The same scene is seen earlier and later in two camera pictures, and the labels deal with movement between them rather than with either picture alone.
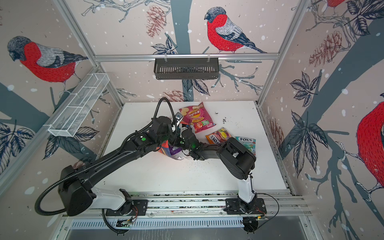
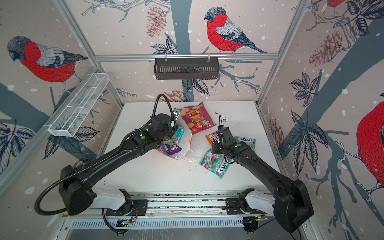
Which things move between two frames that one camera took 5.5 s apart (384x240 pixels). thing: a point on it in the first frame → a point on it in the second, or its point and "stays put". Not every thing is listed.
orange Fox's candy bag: (218, 137) stays put
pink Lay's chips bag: (198, 117) stays put
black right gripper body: (191, 147) → (219, 148)
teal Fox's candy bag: (248, 144) stays put
